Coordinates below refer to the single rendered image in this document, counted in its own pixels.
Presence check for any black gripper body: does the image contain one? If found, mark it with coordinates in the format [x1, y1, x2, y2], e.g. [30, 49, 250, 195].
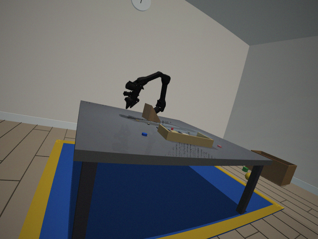
[125, 91, 139, 103]

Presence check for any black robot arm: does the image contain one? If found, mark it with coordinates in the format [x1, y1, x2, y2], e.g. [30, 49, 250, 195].
[123, 71, 171, 114]

